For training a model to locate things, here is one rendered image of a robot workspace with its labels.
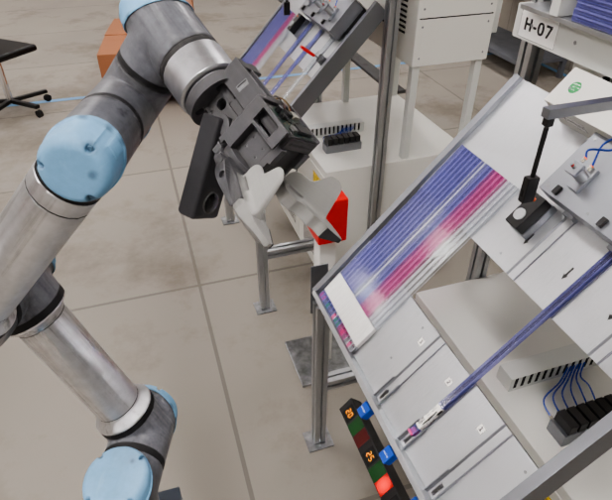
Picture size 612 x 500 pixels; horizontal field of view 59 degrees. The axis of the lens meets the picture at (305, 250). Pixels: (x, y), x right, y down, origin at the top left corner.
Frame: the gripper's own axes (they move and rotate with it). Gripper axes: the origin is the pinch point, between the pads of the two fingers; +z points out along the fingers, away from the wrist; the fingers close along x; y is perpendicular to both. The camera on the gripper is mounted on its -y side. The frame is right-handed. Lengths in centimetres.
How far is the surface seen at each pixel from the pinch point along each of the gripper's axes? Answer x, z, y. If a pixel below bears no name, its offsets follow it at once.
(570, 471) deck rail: 44, 43, -5
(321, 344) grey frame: 92, -2, -54
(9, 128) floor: 203, -281, -224
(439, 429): 51, 28, -22
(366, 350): 64, 8, -31
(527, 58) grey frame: 85, -23, 35
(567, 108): 39.2, -0.5, 29.3
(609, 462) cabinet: 79, 56, -7
